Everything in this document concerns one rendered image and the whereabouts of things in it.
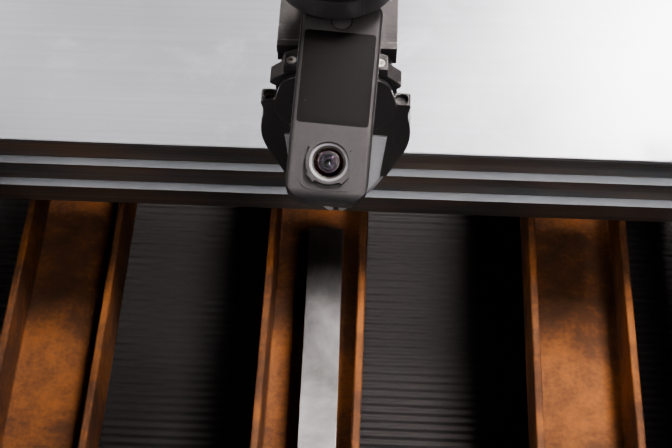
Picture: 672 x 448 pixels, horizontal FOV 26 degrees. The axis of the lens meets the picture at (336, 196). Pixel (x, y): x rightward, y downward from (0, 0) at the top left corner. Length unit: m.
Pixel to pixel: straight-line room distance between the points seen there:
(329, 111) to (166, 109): 0.30
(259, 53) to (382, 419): 0.36
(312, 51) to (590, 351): 0.47
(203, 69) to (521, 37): 0.24
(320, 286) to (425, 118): 0.17
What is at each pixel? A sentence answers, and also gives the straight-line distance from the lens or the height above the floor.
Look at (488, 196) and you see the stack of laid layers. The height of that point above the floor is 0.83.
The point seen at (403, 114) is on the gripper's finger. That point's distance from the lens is 0.87.
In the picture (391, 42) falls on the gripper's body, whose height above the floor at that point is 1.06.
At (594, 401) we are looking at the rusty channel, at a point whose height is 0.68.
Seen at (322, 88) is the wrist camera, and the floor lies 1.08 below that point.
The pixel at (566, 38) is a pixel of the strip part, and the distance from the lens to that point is 1.13.
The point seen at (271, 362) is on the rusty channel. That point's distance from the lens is 1.17.
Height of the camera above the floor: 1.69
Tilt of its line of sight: 53 degrees down
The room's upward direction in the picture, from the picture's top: straight up
